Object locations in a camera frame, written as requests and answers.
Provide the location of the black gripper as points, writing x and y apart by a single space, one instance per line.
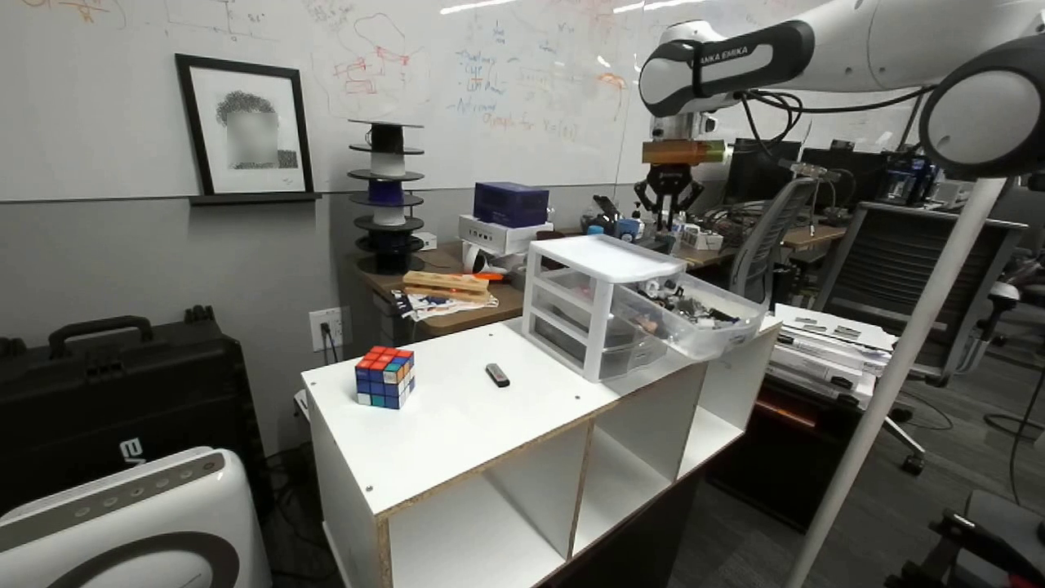
667 190

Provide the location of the clear plastic drawer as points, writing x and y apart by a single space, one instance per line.
686 314

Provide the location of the small black usb stick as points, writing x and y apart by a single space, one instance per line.
497 376

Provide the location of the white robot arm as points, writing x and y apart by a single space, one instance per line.
976 59

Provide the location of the white plastic drawer unit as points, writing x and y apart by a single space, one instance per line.
570 293

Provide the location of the blue box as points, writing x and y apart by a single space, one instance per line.
510 205

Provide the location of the white cardboard box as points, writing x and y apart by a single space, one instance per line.
493 239

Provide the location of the stack of papers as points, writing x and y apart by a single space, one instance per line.
835 354

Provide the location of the wooden desk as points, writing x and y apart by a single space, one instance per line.
428 295

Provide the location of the black filament spool stack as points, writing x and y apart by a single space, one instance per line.
390 224

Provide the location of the white shelf cabinet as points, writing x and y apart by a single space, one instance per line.
502 489

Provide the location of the colourful rubik cube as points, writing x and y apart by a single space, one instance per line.
386 376

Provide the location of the grey tripod pole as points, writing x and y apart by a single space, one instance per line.
913 338

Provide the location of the black framed picture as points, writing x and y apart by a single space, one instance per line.
246 128

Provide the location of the white rounded appliance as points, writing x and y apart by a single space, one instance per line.
180 521

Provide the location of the black hard case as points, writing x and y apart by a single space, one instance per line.
113 393

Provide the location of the orange wrist camera block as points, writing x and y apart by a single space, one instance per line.
682 153

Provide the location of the wall power outlet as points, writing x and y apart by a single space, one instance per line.
325 329

